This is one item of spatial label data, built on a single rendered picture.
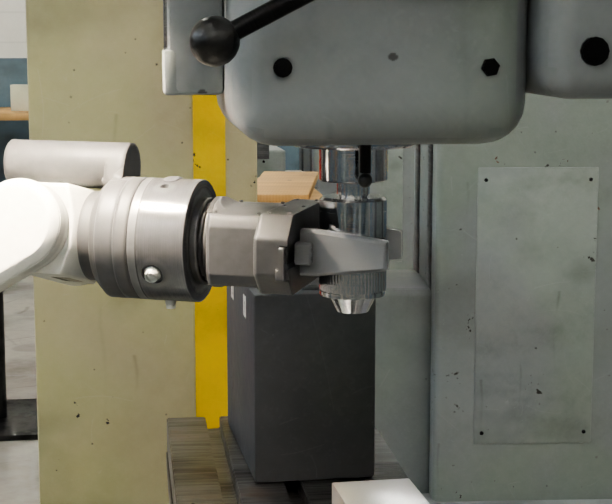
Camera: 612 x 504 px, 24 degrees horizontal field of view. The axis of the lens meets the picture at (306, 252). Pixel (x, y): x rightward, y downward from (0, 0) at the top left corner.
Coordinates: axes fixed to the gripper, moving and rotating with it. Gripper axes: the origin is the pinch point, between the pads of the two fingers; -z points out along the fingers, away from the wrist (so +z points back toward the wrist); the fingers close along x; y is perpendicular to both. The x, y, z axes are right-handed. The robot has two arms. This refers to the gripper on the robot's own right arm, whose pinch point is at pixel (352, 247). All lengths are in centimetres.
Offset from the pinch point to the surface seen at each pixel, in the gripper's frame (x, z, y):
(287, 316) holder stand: 34.0, 13.5, 12.3
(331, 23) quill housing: -10.4, -0.7, -15.5
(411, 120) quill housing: -8.3, -5.4, -9.5
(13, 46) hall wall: 808, 406, 1
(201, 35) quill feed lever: -16.8, 5.6, -14.7
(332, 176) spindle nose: -2.2, 1.0, -5.2
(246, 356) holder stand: 37.6, 18.6, 17.3
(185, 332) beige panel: 159, 66, 43
